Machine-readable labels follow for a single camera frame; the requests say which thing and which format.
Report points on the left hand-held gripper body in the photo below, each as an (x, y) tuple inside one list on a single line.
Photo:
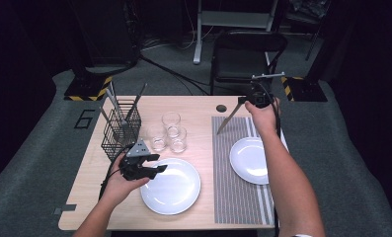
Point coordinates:
[(134, 164)]

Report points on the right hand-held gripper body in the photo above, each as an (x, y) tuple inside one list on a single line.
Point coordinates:
[(260, 97)]

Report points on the silver metal knife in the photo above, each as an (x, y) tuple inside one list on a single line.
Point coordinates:
[(229, 118)]

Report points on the clear drinking glass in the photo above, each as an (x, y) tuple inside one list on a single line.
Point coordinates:
[(158, 143), (171, 118), (178, 144)]

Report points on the silver metal fork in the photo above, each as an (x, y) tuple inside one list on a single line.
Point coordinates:
[(137, 102)]

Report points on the white plate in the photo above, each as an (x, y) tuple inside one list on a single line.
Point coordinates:
[(173, 187), (246, 161)]

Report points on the person's right hand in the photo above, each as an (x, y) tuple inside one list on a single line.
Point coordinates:
[(264, 120)]

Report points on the person's left hand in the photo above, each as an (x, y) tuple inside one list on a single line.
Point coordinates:
[(121, 186)]

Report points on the black folding chair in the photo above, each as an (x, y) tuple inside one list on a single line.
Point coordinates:
[(243, 65)]

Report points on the black base with hazard stripes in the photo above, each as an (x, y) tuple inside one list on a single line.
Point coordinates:
[(308, 90), (85, 87)]

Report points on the grey tape strip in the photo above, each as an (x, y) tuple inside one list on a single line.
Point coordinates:
[(66, 208)]

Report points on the grey striped placemat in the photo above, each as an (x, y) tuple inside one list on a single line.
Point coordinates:
[(236, 204)]

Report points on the grey crumpled bag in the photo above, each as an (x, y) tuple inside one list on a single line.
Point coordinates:
[(308, 8)]

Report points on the black cabinet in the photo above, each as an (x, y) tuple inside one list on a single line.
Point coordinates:
[(104, 33)]

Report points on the white desk frame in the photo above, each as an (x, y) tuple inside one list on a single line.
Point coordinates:
[(233, 19)]

